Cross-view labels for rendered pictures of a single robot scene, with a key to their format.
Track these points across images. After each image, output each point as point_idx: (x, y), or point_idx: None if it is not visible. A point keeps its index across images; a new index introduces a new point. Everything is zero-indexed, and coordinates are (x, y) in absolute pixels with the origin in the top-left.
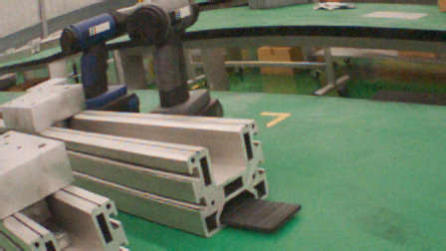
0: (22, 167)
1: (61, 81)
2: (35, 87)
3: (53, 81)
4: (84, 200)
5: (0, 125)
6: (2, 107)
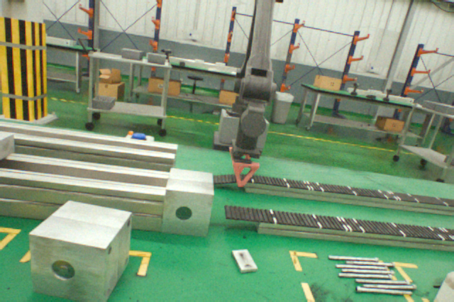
0: None
1: (37, 227)
2: (113, 217)
3: (75, 231)
4: None
5: (37, 156)
6: (6, 132)
